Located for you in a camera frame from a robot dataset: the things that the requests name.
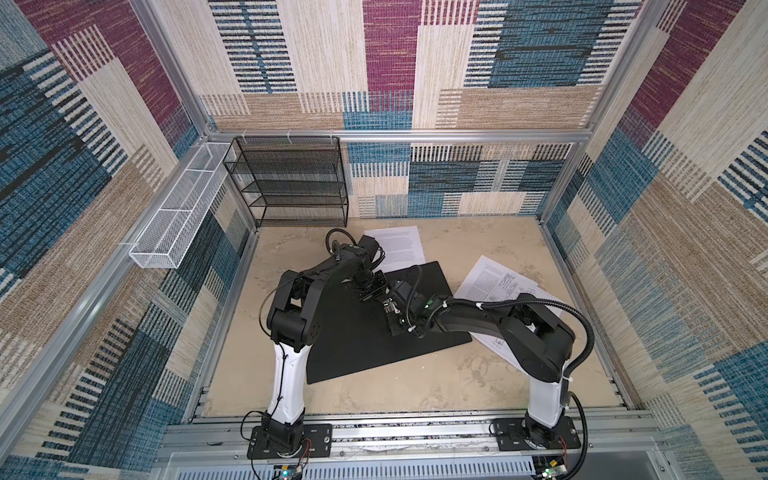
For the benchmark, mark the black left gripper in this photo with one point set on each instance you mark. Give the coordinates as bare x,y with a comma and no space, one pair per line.
382,283

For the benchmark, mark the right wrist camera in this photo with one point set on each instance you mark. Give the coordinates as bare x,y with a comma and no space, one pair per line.
402,291

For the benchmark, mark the red folder black inside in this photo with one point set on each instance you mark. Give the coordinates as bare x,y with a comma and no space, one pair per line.
348,336

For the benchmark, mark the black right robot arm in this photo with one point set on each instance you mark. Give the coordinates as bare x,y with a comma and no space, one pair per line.
449,314

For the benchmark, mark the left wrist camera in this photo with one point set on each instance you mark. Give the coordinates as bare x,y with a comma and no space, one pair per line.
375,252

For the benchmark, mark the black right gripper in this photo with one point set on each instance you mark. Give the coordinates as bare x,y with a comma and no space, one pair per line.
395,330

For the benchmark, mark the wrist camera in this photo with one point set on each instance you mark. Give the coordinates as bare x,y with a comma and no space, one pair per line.
375,252
402,291

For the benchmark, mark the white diagram paper sheet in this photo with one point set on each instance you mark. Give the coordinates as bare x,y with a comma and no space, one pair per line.
537,337

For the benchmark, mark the white wire mesh basket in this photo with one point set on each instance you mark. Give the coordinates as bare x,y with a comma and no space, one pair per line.
166,239

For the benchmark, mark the aluminium front rail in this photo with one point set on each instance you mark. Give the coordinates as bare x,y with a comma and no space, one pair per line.
622,444

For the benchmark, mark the black wire mesh shelf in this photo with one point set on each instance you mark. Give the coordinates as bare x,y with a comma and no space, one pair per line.
290,181

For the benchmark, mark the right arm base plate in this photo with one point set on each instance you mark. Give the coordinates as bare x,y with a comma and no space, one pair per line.
524,434

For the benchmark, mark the white paper sheet underneath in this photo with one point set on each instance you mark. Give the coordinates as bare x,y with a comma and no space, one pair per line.
490,281

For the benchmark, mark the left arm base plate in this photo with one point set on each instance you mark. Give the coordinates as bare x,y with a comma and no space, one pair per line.
292,442

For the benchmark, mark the white text paper sheet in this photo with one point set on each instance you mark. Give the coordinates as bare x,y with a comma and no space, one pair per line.
402,246

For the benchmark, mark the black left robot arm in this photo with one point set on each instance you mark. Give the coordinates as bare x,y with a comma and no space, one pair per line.
301,302

